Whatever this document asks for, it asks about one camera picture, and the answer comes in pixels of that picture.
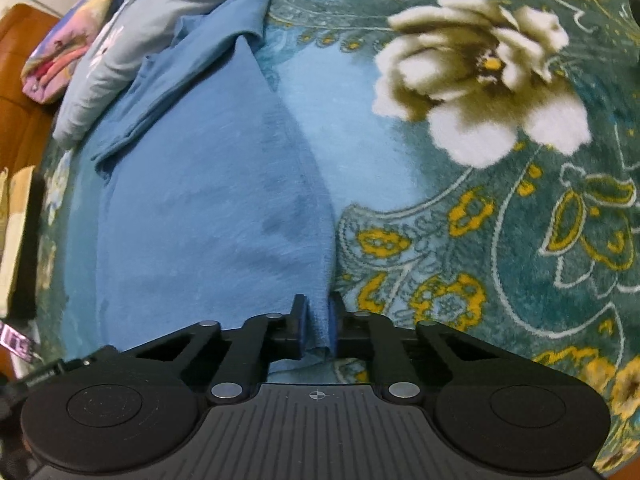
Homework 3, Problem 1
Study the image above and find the brown wooden headboard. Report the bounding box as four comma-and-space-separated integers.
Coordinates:
0, 2, 63, 176

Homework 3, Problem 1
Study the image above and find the pink multicoloured folded cloth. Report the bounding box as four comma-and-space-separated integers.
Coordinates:
21, 0, 151, 106

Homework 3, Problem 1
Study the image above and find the blue sweater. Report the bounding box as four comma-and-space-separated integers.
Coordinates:
90, 0, 336, 376

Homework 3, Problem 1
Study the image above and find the green floral blanket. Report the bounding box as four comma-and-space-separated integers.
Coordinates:
37, 0, 640, 476

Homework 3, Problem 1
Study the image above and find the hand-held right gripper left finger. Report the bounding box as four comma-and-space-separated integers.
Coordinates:
120, 294, 310, 403

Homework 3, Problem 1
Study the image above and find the beige box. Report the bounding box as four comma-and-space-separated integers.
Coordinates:
0, 165, 36, 318

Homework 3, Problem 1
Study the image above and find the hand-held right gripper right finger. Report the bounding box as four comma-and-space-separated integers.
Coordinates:
327, 291, 501, 403

